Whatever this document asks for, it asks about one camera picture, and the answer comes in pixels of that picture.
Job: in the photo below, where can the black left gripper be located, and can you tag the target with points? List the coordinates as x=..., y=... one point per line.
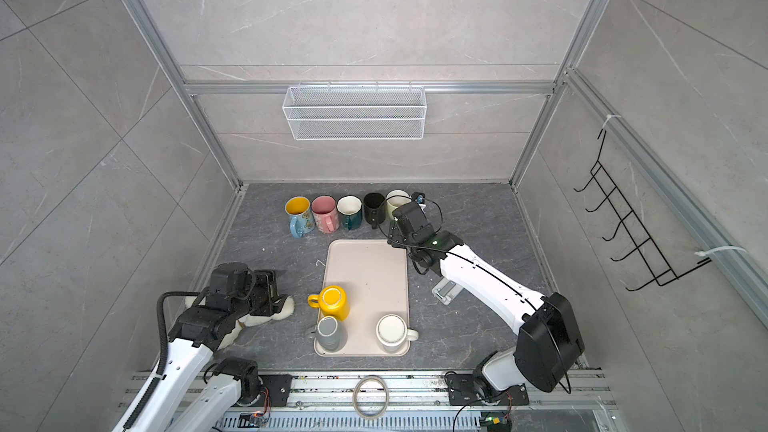
x=267, y=279

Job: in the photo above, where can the light green mug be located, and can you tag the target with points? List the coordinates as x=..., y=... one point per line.
x=394, y=199

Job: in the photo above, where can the white plush dog toy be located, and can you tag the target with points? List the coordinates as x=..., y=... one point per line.
x=245, y=321

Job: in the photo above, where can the grey mug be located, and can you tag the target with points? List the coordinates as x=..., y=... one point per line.
x=330, y=334

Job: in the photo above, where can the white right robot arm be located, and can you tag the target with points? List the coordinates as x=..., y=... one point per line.
x=549, y=341

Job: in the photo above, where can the white mug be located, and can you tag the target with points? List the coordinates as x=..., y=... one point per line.
x=393, y=334

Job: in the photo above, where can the white wire mesh basket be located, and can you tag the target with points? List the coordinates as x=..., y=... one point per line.
x=360, y=112

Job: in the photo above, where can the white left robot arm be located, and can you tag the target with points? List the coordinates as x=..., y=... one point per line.
x=186, y=391

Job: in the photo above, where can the beige plastic tray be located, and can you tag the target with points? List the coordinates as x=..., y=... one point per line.
x=374, y=276

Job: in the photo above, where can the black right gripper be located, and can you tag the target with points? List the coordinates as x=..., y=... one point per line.
x=395, y=235

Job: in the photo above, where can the pink ghost pattern mug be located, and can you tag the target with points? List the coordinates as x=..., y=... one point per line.
x=325, y=214

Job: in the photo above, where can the blue butterfly mug yellow inside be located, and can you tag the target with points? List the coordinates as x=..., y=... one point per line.
x=301, y=217

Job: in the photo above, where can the black mug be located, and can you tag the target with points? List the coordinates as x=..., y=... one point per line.
x=374, y=209

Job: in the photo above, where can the black wire hook rack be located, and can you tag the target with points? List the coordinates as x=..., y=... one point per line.
x=629, y=224

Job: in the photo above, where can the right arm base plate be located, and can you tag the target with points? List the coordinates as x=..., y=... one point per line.
x=464, y=389

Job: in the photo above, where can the dark green mug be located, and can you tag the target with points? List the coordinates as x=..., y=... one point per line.
x=350, y=210

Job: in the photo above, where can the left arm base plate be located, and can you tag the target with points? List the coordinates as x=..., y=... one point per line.
x=271, y=388

